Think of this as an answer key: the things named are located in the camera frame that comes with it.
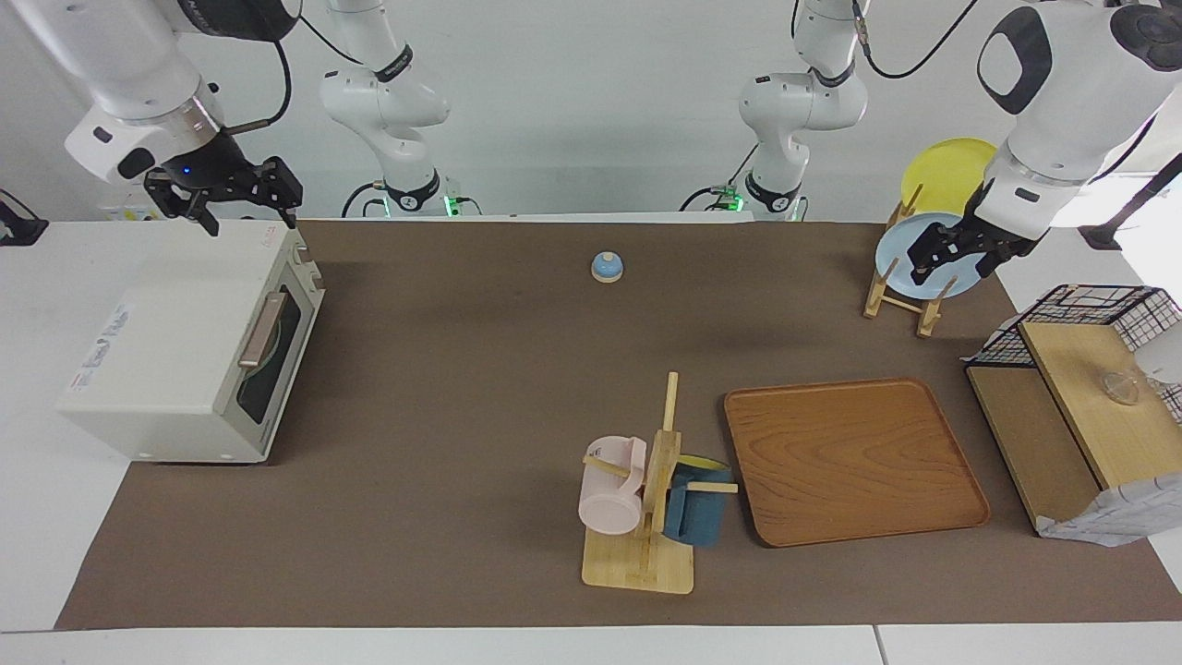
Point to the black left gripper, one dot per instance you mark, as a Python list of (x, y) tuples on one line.
[(999, 240)]

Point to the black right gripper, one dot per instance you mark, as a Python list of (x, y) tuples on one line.
[(205, 166)]

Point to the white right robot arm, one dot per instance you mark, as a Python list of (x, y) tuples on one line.
[(138, 55)]

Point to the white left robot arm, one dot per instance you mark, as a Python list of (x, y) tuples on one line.
[(1062, 111)]

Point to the white toaster oven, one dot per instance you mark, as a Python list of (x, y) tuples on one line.
[(157, 332)]

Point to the wooden plate rack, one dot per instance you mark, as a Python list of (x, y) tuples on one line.
[(928, 314)]

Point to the light blue plate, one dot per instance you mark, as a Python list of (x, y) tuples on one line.
[(896, 254)]

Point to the yellow plate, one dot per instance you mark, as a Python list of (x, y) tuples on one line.
[(951, 171)]

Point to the brown wooden shelf board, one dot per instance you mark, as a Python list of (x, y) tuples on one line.
[(1030, 434)]

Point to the small clear glass bowl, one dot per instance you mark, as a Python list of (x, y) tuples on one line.
[(1122, 388)]

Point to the light wooden shelf board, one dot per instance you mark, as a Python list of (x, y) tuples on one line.
[(1099, 425)]

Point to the brown wooden tray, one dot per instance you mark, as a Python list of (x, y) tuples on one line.
[(850, 462)]

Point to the white grid-patterned cloth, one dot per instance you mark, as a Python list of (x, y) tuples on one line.
[(1127, 517)]

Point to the brown table mat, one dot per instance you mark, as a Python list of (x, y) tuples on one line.
[(480, 416)]

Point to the blue service bell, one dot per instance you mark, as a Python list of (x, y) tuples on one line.
[(607, 268)]

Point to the wooden mug tree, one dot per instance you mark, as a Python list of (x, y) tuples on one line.
[(660, 462)]

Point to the blue mug yellow inside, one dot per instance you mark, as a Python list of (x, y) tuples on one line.
[(697, 517)]

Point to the pink mug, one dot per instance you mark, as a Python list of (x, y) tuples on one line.
[(609, 499)]

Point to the black camera stand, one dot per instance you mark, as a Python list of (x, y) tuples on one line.
[(1122, 217)]

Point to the black clamp mount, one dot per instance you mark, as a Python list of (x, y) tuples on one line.
[(17, 226)]

